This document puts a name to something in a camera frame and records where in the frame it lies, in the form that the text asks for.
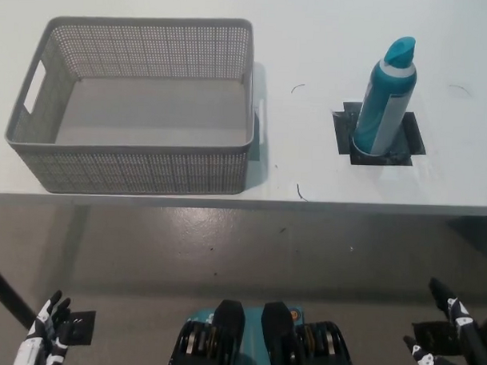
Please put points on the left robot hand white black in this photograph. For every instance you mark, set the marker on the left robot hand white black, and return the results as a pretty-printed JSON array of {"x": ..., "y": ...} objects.
[{"x": 42, "y": 335}]

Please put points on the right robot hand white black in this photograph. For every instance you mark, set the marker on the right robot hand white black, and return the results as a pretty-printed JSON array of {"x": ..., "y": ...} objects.
[{"x": 457, "y": 312}]

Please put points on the teal air freshener spray can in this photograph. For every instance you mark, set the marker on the teal air freshener spray can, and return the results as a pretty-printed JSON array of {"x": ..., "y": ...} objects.
[{"x": 374, "y": 111}]

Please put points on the black tape patch on table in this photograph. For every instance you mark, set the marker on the black tape patch on table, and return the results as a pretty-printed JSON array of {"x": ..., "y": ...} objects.
[{"x": 413, "y": 136}]

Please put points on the grey perforated plastic basket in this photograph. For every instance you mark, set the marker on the grey perforated plastic basket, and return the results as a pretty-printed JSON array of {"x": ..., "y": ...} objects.
[{"x": 147, "y": 175}]

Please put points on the robot body black teal blocks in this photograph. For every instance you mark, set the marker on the robot body black teal blocks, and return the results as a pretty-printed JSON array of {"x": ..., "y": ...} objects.
[{"x": 262, "y": 343}]

